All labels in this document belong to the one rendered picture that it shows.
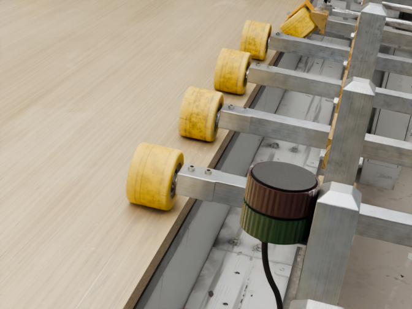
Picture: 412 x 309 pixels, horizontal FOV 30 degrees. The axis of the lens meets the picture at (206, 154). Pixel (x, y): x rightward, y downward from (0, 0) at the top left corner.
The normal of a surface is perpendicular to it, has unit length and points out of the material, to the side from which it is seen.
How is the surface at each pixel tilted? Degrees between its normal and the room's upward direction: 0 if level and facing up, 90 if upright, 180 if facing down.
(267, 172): 0
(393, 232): 90
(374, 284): 0
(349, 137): 90
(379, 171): 90
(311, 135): 90
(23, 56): 0
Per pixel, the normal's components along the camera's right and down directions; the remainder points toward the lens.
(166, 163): -0.02, -0.55
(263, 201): -0.55, 0.27
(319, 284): -0.23, 0.37
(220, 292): 0.13, -0.91
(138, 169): -0.11, -0.20
